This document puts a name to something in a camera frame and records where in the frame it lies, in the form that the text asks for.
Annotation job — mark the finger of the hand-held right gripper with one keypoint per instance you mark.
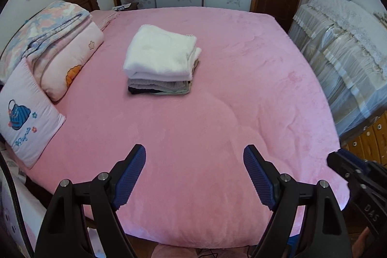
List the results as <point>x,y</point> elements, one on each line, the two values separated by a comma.
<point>341,164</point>
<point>367,166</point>

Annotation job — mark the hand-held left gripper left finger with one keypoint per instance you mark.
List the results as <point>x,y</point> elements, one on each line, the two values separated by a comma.
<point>130,176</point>

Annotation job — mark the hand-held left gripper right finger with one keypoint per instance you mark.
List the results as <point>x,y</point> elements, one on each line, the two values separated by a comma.
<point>260,179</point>

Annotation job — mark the white fluffy braid-trimmed cardigan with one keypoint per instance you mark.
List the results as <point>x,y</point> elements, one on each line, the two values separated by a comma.
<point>160,49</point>

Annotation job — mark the person's right hand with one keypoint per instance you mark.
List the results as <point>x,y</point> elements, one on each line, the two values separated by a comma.
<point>360,246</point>

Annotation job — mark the wooden drawer cabinet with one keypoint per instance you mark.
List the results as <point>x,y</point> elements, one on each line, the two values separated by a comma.
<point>372,137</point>

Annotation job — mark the pink plush bed blanket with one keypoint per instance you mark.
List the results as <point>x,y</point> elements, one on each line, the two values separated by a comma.
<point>211,125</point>

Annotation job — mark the blue plastic object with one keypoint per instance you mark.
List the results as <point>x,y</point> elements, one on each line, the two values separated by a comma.
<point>292,247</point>

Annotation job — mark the black folded garment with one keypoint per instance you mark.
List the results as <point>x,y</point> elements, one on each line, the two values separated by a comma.
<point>142,90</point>

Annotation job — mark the pink fluffy object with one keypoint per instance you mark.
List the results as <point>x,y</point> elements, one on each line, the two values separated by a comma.
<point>172,252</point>

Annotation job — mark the grey folded knit sweater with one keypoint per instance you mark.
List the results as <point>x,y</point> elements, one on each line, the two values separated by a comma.
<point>151,84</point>

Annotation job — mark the lace-covered furniture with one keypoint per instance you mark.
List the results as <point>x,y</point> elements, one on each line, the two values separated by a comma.
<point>338,49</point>

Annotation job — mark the white pillow with bag print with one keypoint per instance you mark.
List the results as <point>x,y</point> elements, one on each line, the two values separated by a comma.
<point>30,113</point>

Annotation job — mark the pink pillow with flowers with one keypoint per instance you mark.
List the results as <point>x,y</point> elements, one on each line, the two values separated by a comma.
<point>69,61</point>

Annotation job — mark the pink striped bed sheet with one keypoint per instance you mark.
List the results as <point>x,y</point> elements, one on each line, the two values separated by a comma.
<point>102,19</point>

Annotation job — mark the small printed packet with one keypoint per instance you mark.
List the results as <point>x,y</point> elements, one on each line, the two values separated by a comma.
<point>118,7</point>

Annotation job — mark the floral folded quilt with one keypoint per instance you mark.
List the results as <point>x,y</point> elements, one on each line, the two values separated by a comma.
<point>45,25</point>

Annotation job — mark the dark wooden headboard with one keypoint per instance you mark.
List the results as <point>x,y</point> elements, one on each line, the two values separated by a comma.
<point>87,1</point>

